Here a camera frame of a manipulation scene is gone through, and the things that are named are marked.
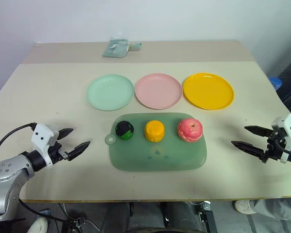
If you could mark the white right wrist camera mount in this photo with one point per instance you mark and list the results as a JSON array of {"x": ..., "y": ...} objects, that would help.
[{"x": 287, "y": 128}]

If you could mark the black table leg bracket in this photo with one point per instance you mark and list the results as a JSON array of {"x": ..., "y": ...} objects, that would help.
[
  {"x": 71, "y": 225},
  {"x": 208, "y": 216}
]

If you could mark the white shoe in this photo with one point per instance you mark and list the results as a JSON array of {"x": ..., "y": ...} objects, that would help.
[
  {"x": 243, "y": 206},
  {"x": 37, "y": 225}
]

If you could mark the yellow plate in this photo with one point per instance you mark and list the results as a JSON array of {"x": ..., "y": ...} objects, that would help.
[{"x": 208, "y": 91}]

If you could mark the dark rounded shape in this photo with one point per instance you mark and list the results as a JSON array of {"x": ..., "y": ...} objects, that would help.
[{"x": 182, "y": 216}]

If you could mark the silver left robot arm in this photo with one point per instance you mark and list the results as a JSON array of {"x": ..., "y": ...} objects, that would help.
[{"x": 4, "y": 170}]

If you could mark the grey trouser leg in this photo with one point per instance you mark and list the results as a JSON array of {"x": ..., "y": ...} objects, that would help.
[{"x": 276, "y": 216}]

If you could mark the translucent green cutting board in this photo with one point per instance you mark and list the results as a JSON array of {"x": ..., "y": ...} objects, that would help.
[{"x": 157, "y": 155}]

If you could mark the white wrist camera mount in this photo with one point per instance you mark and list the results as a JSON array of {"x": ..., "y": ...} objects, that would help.
[
  {"x": 42, "y": 134},
  {"x": 287, "y": 128}
]

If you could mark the green and black fruit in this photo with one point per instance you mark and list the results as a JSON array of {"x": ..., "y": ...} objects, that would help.
[{"x": 124, "y": 130}]

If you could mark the teal plastic packet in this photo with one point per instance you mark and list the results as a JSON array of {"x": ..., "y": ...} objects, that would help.
[{"x": 115, "y": 48}]

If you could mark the red pink apple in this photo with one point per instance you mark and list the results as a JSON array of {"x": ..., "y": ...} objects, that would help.
[{"x": 189, "y": 130}]

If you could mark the mint green plate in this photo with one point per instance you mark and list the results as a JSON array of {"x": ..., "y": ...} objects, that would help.
[{"x": 109, "y": 92}]

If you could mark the yellow fruit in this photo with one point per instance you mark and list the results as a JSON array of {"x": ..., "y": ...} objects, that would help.
[{"x": 154, "y": 131}]

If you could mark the blue round object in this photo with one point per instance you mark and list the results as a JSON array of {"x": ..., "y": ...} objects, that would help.
[{"x": 277, "y": 83}]

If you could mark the small pale teal packet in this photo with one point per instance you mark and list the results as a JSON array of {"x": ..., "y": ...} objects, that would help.
[{"x": 135, "y": 46}]

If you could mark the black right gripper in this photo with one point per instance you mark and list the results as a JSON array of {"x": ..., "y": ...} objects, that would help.
[{"x": 272, "y": 148}]

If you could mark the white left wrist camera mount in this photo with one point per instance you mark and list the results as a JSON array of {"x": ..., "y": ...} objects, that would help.
[{"x": 42, "y": 134}]

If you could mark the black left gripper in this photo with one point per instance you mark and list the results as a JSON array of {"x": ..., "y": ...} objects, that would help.
[{"x": 55, "y": 151}]

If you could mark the pink plate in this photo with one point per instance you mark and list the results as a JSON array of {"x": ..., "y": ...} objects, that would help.
[{"x": 158, "y": 91}]

